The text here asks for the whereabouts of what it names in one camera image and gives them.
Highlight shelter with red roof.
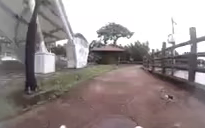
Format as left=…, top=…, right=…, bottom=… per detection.
left=89, top=44, right=127, bottom=65

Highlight red paved path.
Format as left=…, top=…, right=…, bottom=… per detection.
left=0, top=64, right=205, bottom=128

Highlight green bushes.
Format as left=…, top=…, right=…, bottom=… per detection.
left=121, top=40, right=151, bottom=63

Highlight large spreading tree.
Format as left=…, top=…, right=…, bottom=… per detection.
left=95, top=22, right=135, bottom=47

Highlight white concrete block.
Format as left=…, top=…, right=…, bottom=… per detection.
left=34, top=51, right=57, bottom=75

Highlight wooden rail fence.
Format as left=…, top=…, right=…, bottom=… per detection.
left=141, top=26, right=205, bottom=84

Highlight pole with sign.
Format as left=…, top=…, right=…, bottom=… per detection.
left=167, top=17, right=178, bottom=46

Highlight dark tree trunk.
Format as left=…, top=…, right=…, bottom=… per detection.
left=24, top=0, right=39, bottom=94

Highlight concrete bridge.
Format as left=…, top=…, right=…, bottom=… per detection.
left=0, top=0, right=90, bottom=70

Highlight grass strip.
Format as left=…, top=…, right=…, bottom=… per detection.
left=0, top=63, right=119, bottom=123

